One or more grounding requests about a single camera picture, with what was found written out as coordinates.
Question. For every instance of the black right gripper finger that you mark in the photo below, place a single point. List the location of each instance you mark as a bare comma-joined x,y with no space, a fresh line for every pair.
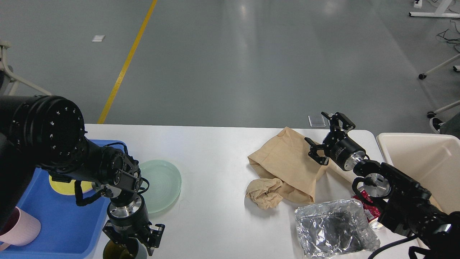
313,151
339,126

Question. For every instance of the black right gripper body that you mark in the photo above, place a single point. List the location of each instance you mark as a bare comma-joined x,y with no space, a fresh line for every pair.
345,152

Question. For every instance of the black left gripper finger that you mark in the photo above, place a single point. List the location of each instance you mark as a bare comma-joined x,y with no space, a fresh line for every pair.
113,233
153,236

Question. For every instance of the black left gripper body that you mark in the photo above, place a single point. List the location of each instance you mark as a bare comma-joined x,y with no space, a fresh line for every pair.
130,219

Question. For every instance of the dark green mug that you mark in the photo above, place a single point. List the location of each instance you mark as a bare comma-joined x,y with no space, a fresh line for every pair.
125,251

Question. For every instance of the light green plate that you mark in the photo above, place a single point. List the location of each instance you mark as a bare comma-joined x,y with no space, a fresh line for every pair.
165,183

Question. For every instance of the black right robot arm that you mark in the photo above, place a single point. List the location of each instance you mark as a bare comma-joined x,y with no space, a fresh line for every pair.
403,202

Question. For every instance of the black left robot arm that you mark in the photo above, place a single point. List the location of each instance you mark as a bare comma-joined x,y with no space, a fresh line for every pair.
48,132

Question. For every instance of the small clear floor plate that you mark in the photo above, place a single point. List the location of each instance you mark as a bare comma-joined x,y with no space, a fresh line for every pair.
317,121

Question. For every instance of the brown paper bag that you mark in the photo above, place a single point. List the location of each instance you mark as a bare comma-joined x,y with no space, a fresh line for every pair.
285,156

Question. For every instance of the blue plastic tray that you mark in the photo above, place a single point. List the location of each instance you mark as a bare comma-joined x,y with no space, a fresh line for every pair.
67,231

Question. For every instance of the yellow plate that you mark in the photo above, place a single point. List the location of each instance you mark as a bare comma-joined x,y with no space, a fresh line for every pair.
69,188

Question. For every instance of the crumpled brown paper ball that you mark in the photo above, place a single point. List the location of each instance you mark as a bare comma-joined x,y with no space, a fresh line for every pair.
264,192

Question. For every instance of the crumpled aluminium foil tray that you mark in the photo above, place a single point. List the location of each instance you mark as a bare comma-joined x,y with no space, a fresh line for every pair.
334,228

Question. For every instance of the red snack wrapper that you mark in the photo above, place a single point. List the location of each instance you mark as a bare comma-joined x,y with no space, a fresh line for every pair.
372,213

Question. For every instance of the pink mug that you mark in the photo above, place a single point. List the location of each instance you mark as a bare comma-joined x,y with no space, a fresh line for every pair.
20,229

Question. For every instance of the beige plastic bin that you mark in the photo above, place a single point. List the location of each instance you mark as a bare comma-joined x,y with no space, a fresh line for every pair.
431,159

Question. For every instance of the person in blue jeans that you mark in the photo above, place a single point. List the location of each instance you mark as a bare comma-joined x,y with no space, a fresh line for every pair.
451,127

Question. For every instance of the white table base far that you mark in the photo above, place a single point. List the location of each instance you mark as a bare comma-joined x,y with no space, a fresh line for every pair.
434,9

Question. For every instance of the white rolling chair left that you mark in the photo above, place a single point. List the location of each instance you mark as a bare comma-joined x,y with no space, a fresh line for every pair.
13,78

